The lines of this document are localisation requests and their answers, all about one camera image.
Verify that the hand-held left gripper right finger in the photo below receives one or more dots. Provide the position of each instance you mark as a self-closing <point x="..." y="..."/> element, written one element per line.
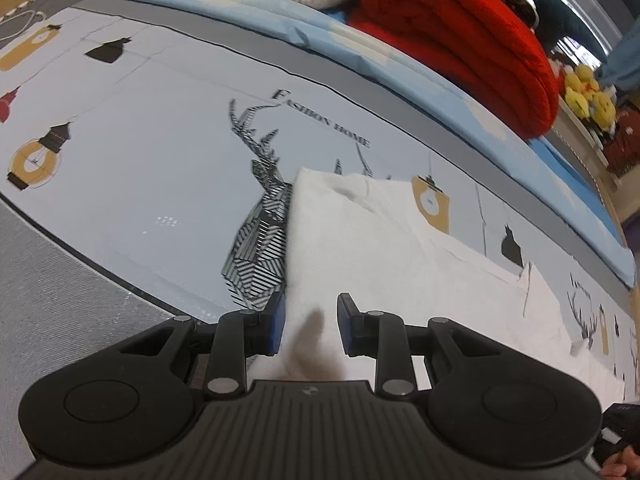
<point x="346" y="327"/>

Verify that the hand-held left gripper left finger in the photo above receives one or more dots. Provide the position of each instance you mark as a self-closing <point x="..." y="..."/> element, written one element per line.
<point x="274" y="322"/>

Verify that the white small garment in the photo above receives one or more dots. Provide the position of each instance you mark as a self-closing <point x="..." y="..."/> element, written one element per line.
<point x="375" y="240"/>

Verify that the person's right hand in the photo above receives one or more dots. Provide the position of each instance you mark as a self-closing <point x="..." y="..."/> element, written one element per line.
<point x="625" y="467"/>

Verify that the printed deer bed sheet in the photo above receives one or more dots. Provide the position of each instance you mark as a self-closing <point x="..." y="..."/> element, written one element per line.
<point x="150" y="160"/>

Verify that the grey bed mat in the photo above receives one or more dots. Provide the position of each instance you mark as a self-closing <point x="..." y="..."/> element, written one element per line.
<point x="50" y="280"/>

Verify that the dark red cushion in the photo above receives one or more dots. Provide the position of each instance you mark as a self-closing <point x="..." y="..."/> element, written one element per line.
<point x="625" y="140"/>

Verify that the window sill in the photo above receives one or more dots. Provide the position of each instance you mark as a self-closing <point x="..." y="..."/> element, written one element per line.
<point x="580" y="140"/>

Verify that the light blue cloth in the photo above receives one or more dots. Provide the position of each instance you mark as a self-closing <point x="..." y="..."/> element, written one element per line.
<point x="300" y="25"/>

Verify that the red folded blanket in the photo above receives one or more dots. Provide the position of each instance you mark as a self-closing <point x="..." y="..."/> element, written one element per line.
<point x="450" y="35"/>

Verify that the yellow plush toy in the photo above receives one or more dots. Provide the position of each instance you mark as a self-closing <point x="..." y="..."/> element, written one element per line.
<point x="604" y="107"/>
<point x="580" y="85"/>

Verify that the dark teal shark plush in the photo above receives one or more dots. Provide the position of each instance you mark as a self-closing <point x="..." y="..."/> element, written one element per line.
<point x="560" y="20"/>

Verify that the window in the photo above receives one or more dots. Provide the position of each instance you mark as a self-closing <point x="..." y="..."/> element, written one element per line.
<point x="590" y="15"/>

